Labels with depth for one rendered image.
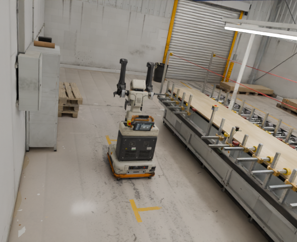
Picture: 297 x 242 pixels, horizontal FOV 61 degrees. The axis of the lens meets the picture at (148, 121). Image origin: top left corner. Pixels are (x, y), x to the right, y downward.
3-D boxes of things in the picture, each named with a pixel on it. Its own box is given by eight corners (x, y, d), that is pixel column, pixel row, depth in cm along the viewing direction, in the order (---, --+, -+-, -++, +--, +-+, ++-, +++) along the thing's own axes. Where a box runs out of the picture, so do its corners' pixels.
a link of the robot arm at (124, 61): (122, 58, 362) (129, 59, 366) (119, 58, 375) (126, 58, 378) (118, 89, 372) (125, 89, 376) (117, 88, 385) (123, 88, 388)
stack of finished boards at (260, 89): (272, 93, 1132) (274, 90, 1126) (229, 90, 1039) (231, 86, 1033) (260, 89, 1197) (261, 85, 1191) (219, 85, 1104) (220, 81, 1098)
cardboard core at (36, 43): (33, 40, 380) (55, 43, 391) (34, 40, 387) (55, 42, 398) (33, 46, 383) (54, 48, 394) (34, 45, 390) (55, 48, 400)
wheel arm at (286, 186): (270, 190, 238) (271, 187, 237) (267, 188, 241) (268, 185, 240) (307, 187, 256) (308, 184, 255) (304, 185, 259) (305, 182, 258)
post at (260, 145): (248, 178, 305) (261, 144, 288) (246, 177, 308) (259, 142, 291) (250, 178, 307) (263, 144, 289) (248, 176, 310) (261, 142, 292)
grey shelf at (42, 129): (26, 151, 393) (25, 51, 336) (30, 127, 470) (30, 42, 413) (56, 151, 409) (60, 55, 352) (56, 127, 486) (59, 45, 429)
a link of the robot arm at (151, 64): (150, 61, 378) (155, 62, 382) (146, 61, 390) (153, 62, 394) (146, 91, 387) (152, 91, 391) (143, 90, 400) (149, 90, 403)
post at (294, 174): (278, 208, 263) (296, 170, 245) (276, 206, 266) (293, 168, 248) (281, 208, 264) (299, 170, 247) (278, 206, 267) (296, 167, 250)
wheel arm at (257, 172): (252, 175, 260) (253, 172, 258) (250, 173, 263) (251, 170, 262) (288, 173, 278) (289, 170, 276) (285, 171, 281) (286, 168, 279)
